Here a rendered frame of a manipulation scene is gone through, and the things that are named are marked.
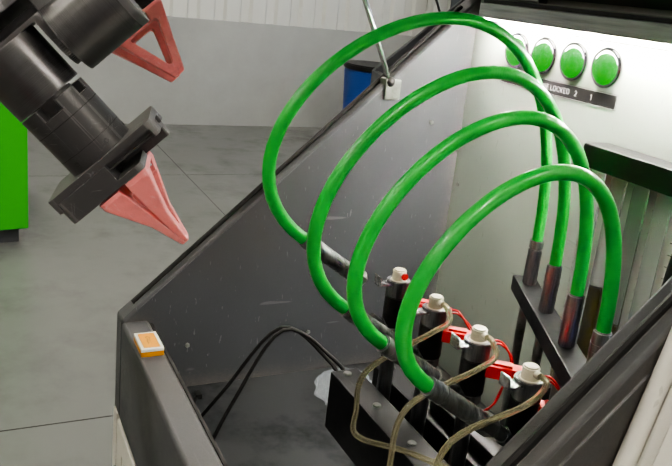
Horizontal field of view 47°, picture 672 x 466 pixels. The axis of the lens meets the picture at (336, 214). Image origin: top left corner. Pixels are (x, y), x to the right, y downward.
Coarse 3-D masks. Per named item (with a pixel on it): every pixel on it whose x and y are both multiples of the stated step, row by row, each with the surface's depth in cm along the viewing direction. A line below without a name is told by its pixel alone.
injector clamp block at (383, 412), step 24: (336, 384) 95; (408, 384) 95; (336, 408) 95; (360, 408) 90; (384, 408) 89; (336, 432) 96; (360, 432) 90; (384, 432) 85; (408, 432) 85; (432, 432) 87; (360, 456) 90; (384, 456) 85; (408, 456) 81; (432, 456) 81
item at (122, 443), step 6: (120, 420) 115; (120, 426) 114; (120, 432) 114; (120, 438) 114; (126, 438) 111; (120, 444) 114; (126, 444) 110; (120, 450) 114; (126, 450) 110; (120, 456) 114; (126, 456) 110; (132, 456) 107; (120, 462) 115; (126, 462) 110; (132, 462) 106
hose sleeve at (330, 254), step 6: (306, 240) 83; (300, 246) 83; (324, 246) 84; (324, 252) 84; (330, 252) 85; (336, 252) 86; (324, 258) 84; (330, 258) 85; (336, 258) 85; (342, 258) 86; (330, 264) 85; (336, 264) 85; (342, 264) 86; (348, 264) 86; (336, 270) 86; (342, 270) 86
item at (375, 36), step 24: (408, 24) 80; (432, 24) 82; (456, 24) 83; (480, 24) 84; (360, 48) 79; (528, 72) 89; (288, 120) 78; (264, 168) 78; (264, 192) 80; (288, 216) 81
